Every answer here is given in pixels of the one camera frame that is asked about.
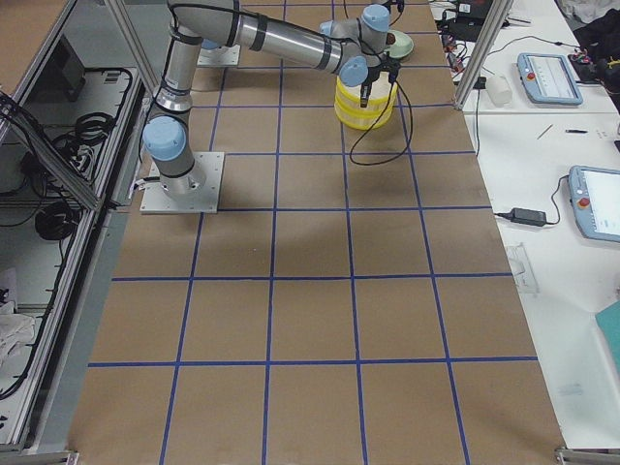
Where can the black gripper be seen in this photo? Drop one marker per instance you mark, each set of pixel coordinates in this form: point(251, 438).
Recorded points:
point(371, 76)

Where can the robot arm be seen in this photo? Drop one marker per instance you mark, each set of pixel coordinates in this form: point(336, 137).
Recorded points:
point(356, 50)

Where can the light green plate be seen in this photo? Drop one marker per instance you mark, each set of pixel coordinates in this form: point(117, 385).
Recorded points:
point(399, 45)

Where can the white plastic bottle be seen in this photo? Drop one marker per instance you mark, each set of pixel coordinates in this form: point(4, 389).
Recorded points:
point(499, 90)

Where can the upper blue teach pendant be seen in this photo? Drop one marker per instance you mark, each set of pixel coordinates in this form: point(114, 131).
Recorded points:
point(548, 79)

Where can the blue teach pendant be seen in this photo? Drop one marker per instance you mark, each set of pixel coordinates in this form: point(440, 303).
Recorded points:
point(594, 196)
point(548, 79)

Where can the black power adapter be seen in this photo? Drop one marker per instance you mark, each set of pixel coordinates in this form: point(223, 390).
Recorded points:
point(528, 217)

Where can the lower blue teach pendant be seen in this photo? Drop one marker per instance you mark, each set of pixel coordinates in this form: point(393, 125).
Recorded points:
point(594, 196)

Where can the clear plastic holder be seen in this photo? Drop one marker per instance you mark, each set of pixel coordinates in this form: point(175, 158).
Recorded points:
point(521, 269)

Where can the teal folder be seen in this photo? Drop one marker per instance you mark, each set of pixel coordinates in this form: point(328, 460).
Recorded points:
point(608, 321)

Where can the aluminium frame post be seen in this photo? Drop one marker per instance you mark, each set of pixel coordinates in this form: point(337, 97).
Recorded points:
point(496, 13)

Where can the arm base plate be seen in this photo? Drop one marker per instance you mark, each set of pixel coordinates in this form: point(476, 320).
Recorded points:
point(197, 191)

